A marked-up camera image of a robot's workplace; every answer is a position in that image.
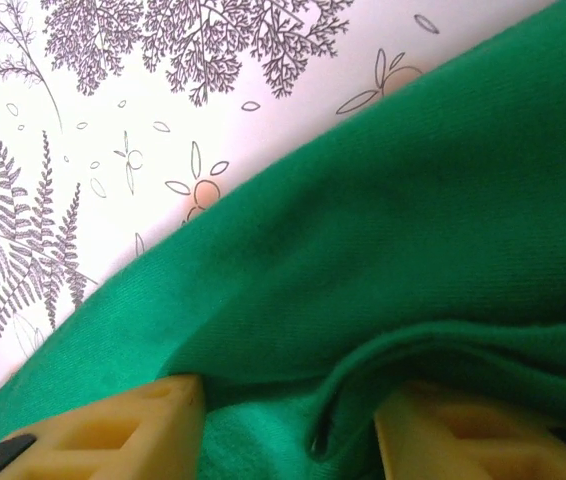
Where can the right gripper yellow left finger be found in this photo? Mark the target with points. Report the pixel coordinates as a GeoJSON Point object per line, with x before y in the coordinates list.
{"type": "Point", "coordinates": [113, 440]}

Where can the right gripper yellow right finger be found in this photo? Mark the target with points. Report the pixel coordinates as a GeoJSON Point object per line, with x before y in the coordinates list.
{"type": "Point", "coordinates": [473, 445]}

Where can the green t-shirt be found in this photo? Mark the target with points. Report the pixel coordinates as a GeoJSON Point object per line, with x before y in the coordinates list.
{"type": "Point", "coordinates": [388, 225]}

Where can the floral patterned table cover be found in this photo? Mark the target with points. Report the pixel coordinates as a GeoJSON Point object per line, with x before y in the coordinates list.
{"type": "Point", "coordinates": [113, 100]}

